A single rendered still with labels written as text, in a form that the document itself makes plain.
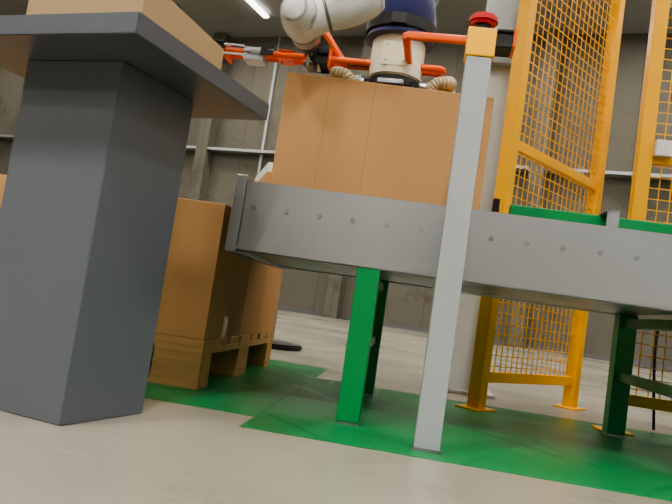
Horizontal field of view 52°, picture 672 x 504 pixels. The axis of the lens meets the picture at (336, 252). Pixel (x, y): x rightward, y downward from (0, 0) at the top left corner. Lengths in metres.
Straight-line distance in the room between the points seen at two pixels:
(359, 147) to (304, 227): 0.31
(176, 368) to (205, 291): 0.24
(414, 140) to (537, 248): 0.47
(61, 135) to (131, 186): 0.17
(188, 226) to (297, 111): 0.46
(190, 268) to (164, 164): 0.56
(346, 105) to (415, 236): 0.46
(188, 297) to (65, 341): 0.69
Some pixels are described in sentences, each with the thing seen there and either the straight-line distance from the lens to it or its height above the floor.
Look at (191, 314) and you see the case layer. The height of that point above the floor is 0.21.
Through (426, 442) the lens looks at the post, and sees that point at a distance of 1.62.
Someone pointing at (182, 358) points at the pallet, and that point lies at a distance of 2.03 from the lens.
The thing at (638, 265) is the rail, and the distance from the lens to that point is 1.86.
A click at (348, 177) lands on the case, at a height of 0.66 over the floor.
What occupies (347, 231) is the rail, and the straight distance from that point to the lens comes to 1.79.
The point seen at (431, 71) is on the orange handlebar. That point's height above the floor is 1.07.
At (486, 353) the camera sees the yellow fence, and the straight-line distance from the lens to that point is 2.53.
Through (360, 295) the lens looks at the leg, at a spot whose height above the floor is 0.33.
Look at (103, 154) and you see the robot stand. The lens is 1.41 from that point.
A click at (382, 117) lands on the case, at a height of 0.85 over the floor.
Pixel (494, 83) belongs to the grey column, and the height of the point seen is 1.39.
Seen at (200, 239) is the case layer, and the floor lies 0.43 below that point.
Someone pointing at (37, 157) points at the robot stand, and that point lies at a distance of 1.52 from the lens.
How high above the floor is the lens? 0.30
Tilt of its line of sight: 4 degrees up
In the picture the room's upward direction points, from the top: 8 degrees clockwise
